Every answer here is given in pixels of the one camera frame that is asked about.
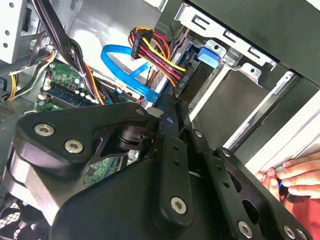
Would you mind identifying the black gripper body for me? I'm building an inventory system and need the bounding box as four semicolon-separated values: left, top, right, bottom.
49;154;233;240

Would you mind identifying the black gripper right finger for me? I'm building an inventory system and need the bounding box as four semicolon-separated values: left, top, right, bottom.
176;101;313;240

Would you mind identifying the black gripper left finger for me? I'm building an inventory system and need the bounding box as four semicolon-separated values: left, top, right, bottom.
4;93;194;226

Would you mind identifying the blue data wire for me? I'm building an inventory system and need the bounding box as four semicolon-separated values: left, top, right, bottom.
100;44;161;104

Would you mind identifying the round black tool blue ring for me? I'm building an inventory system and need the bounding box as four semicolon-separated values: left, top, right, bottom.
275;166;311;204

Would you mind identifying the coloured power wire with connector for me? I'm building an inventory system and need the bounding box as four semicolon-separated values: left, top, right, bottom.
128;26;188;89

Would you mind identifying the hard disk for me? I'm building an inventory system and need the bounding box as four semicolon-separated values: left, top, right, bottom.
149;41;226;106

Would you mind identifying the person's hand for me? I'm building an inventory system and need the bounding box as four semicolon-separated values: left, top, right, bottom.
256;153;320;201

